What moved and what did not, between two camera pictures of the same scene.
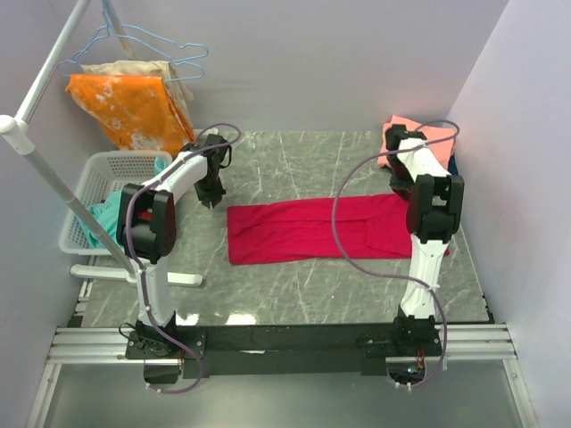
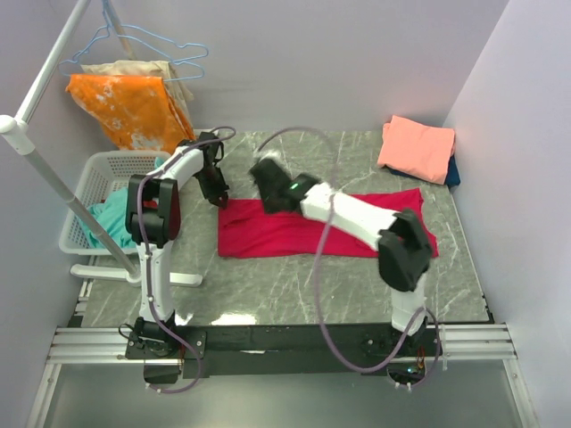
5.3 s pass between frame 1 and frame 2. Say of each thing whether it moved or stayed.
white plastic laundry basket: stayed
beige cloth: stayed
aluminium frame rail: stayed
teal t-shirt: stayed
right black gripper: moved
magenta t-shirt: moved
